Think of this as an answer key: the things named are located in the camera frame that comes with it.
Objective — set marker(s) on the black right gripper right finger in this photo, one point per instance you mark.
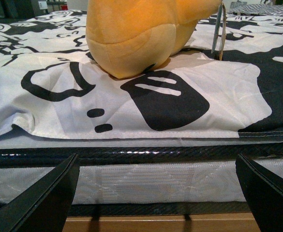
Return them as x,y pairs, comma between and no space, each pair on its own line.
263,192

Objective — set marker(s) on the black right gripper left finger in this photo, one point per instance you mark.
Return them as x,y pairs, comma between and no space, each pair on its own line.
44,206

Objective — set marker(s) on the yellow plush toy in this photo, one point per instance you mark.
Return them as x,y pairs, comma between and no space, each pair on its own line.
128,37

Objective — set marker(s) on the white quilted mattress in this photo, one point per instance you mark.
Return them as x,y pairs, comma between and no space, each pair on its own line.
155,183

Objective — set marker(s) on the black and white bedspread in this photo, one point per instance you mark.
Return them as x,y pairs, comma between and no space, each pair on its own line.
50,86

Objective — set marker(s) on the toy hang tag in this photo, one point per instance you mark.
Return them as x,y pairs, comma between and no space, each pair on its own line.
219,32

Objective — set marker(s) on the striped grey pillow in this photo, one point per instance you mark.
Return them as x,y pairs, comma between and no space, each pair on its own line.
258,10

